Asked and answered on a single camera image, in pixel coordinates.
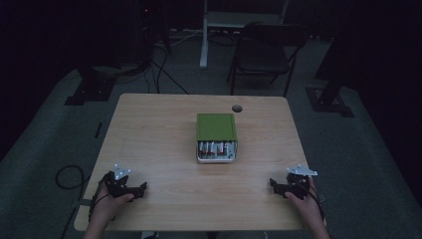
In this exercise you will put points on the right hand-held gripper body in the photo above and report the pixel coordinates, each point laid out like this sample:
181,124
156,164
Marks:
298,187

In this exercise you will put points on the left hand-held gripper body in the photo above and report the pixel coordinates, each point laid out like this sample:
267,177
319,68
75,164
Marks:
116,186

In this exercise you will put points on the pile of small sachets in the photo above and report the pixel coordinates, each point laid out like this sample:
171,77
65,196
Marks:
215,149

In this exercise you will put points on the green box sleeve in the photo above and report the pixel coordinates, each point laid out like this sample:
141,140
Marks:
216,126

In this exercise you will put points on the person's right hand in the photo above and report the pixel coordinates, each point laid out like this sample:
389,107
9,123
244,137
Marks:
307,209

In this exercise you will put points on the person's left hand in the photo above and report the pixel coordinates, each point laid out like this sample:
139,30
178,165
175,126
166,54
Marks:
106,207

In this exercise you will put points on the small black floor strip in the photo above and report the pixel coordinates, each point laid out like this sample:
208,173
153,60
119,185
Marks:
98,130

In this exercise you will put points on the grey table grommet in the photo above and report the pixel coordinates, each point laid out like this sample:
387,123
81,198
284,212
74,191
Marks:
237,108

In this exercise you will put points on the black stand base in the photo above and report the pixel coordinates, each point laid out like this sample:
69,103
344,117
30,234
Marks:
328,99
91,88

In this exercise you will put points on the black folding chair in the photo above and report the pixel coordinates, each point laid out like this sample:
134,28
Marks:
262,56

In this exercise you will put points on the dark computer tower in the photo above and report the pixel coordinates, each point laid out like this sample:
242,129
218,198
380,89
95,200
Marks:
144,30

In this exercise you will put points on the white desk frame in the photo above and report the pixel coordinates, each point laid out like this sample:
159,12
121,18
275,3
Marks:
212,20

